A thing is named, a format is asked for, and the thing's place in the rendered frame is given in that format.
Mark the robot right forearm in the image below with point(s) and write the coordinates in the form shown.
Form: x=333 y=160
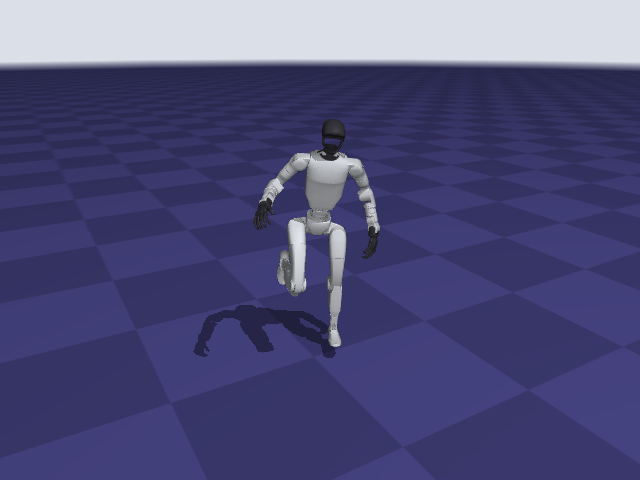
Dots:
x=269 y=192

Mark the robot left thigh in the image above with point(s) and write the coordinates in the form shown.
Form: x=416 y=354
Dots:
x=337 y=252

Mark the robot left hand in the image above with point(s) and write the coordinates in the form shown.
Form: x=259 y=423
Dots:
x=372 y=242

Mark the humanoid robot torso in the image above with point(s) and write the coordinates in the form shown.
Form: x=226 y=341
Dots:
x=324 y=185

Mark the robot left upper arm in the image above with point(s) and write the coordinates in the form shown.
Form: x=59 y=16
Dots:
x=356 y=170

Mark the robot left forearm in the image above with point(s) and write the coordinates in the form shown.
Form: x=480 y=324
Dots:
x=370 y=212

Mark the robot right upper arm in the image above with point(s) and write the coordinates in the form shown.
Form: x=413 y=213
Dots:
x=298 y=162

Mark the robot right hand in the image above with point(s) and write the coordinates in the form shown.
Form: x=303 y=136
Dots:
x=263 y=208

